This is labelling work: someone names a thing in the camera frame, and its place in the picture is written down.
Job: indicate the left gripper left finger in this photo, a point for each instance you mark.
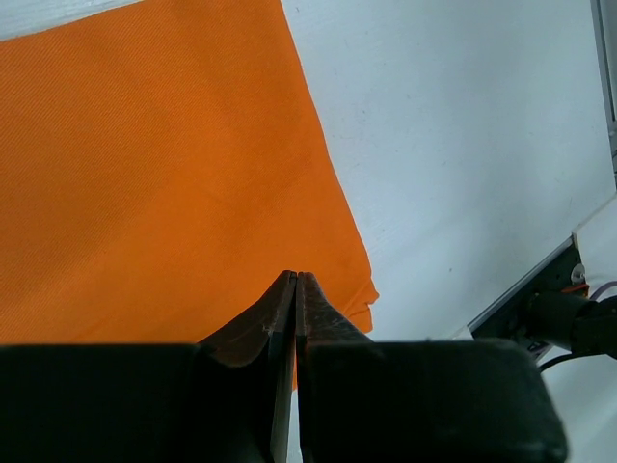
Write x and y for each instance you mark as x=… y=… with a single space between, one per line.
x=223 y=399

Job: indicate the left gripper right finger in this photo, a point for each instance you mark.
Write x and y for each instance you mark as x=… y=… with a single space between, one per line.
x=420 y=401

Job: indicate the orange trousers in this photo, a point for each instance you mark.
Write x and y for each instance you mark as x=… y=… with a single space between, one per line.
x=161 y=165

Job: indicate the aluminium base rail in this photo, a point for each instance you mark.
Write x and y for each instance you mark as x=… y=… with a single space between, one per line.
x=561 y=272

